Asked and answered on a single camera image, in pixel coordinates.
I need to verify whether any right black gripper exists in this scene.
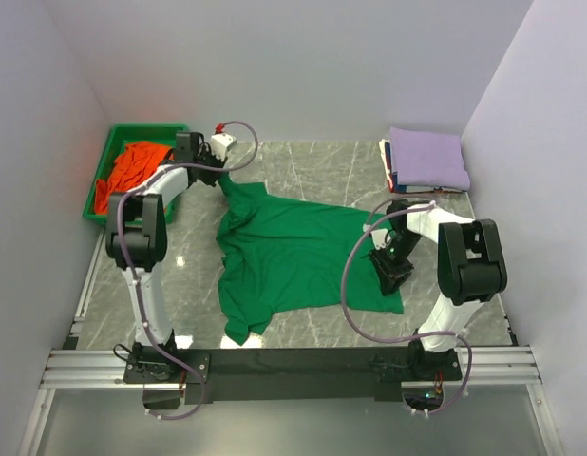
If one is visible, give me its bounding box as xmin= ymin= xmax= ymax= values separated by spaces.
xmin=368 ymin=232 xmax=422 ymax=295

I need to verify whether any green t-shirt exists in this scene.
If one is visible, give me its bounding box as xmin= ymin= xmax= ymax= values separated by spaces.
xmin=216 ymin=175 xmax=404 ymax=345

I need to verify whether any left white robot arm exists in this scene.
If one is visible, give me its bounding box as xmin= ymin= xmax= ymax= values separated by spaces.
xmin=105 ymin=125 xmax=237 ymax=383

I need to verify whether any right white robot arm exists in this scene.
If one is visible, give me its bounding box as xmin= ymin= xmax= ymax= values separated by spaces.
xmin=364 ymin=199 xmax=507 ymax=379

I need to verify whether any stack of folded shirts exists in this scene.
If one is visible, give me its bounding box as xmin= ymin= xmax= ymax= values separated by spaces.
xmin=378 ymin=139 xmax=398 ymax=193

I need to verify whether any green plastic bin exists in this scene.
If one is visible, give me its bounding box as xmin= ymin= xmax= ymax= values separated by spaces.
xmin=83 ymin=123 xmax=188 ymax=226

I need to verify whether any orange t-shirt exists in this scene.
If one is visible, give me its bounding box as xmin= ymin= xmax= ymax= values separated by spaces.
xmin=93 ymin=141 xmax=171 ymax=216

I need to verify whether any black base beam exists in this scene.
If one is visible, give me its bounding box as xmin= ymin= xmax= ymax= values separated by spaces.
xmin=123 ymin=343 xmax=464 ymax=405

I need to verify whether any folded purple t-shirt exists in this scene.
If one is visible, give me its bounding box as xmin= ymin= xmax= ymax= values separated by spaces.
xmin=389 ymin=127 xmax=470 ymax=192

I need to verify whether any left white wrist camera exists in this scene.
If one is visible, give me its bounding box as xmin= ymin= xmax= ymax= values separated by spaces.
xmin=209 ymin=123 xmax=237 ymax=162

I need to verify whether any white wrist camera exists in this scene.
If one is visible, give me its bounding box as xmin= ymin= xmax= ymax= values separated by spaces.
xmin=209 ymin=123 xmax=237 ymax=162
xmin=363 ymin=224 xmax=390 ymax=250

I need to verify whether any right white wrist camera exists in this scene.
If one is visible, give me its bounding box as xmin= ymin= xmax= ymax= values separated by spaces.
xmin=363 ymin=224 xmax=390 ymax=250

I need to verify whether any aluminium rail frame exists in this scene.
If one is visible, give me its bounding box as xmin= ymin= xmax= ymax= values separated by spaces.
xmin=23 ymin=218 xmax=563 ymax=455

